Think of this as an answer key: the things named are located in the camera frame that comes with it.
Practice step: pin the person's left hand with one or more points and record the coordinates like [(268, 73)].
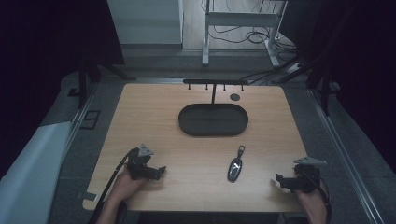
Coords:
[(126, 186)]

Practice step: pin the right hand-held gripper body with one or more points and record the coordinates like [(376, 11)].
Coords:
[(306, 177)]

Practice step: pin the grey tape strip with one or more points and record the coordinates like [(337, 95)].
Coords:
[(87, 196)]

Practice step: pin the dark curtain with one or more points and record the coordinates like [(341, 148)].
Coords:
[(37, 62), (358, 62)]

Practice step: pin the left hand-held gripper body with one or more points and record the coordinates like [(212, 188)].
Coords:
[(139, 160)]

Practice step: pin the black rectangular floor frame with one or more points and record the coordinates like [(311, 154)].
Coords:
[(90, 119)]

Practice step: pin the black car key fob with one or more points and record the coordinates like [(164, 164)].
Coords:
[(235, 169)]

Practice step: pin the white cabinet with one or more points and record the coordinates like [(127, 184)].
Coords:
[(144, 21)]

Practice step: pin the black round table grommet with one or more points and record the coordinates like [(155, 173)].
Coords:
[(235, 97)]

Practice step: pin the metal floor rail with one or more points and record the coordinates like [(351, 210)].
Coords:
[(348, 155), (79, 121)]

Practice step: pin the person's right hand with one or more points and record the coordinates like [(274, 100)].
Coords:
[(311, 202)]

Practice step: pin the white desk frame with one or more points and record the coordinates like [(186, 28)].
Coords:
[(239, 19)]

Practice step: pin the black key rack with tray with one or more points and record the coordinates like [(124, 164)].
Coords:
[(213, 119)]

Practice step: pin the black metal stand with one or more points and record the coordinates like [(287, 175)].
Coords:
[(325, 93), (82, 84)]

